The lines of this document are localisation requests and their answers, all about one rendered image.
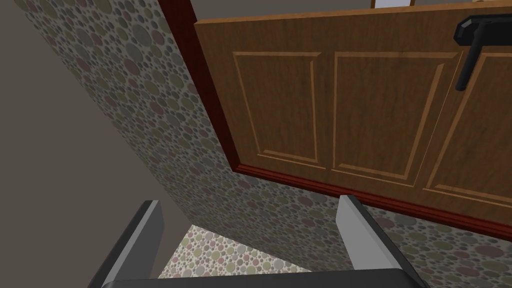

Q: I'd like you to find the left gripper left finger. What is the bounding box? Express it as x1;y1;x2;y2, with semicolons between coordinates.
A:
87;199;165;288

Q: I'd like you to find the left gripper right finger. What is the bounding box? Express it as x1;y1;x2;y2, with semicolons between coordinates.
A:
335;194;415;278

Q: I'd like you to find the brown panelled wooden door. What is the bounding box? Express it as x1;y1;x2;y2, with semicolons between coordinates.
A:
193;1;512;227

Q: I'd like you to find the black lever door handle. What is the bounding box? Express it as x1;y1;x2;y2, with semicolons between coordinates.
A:
453;14;512;93

